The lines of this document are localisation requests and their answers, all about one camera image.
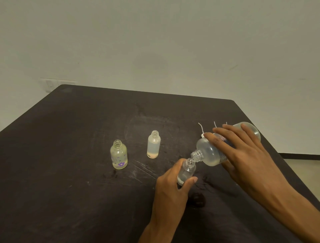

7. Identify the person's left hand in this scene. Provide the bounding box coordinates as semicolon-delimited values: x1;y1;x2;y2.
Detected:
149;158;198;224

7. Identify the person's right hand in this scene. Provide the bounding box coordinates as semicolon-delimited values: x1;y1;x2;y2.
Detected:
203;123;295;205

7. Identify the small clear glass bottle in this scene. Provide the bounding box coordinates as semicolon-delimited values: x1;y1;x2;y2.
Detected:
177;158;197;186

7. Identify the large clear plastic bottle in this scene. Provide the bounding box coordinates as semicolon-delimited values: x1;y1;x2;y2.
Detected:
191;122;261;167

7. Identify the person's right forearm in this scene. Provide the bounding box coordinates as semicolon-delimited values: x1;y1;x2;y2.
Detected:
261;179;320;243

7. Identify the person's left forearm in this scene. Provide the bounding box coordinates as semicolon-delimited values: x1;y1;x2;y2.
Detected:
137;220;186;243

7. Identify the black bottle cap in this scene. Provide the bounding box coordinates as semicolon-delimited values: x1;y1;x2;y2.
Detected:
190;193;206;207

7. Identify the small frosted plastic bottle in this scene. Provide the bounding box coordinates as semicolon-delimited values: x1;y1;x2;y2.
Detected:
147;130;161;159

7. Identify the dark baseboard strip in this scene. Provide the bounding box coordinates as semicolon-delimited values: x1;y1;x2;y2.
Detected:
278;153;320;161

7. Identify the yellow flower print bottle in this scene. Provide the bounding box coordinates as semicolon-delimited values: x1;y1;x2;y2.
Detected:
110;140;128;170

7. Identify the white wall switch plate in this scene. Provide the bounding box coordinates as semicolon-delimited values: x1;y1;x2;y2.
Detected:
40;78;78;93

